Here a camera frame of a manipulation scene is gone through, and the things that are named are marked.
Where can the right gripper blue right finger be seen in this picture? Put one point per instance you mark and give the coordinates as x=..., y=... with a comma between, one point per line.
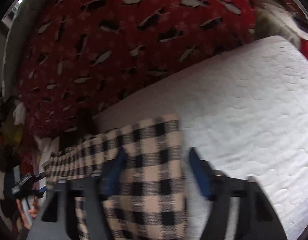
x=239, y=207

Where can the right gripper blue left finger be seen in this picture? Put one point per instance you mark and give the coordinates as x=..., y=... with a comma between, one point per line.
x=57, y=218

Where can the beige black checkered cloth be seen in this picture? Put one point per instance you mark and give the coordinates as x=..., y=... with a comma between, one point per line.
x=151, y=201

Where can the person's left hand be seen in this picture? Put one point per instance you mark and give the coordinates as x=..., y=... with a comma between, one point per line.
x=25, y=214

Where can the white plastic bag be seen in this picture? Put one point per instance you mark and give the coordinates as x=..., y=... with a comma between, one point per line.
x=19, y=114

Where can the white quilted mattress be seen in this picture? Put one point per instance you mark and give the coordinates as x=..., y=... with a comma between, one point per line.
x=245, y=111

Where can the red penguin print blanket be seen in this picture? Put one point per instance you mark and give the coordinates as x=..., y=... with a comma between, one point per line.
x=94, y=53

